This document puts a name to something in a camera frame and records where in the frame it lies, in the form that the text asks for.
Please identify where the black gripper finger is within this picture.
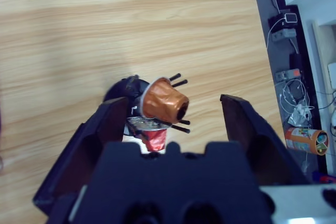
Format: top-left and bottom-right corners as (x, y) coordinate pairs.
(33, 97), (129, 215)
(219, 94), (313, 187)

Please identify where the orange cardboard tube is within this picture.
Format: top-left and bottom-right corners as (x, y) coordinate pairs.
(285, 126), (329, 156)

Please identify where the red coffee capsule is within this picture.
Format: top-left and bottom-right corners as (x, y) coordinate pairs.
(127, 115), (169, 153)

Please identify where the black floor strip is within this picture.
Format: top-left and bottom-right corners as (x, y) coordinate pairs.
(269, 0), (328, 176)

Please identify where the black capsule holder with rods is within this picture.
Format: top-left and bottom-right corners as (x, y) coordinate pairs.
(103, 73), (191, 143)

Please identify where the orange coffee capsule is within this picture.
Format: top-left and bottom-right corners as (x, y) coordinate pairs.
(138, 76), (190, 126)

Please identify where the grey power strip orange switch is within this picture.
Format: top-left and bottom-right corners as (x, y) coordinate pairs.
(275, 68), (301, 82)

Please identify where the white cable bundle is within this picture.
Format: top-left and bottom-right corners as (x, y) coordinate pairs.
(279, 79), (316, 127)

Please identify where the black power strip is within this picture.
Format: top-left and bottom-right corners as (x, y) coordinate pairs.
(267, 11), (299, 29)

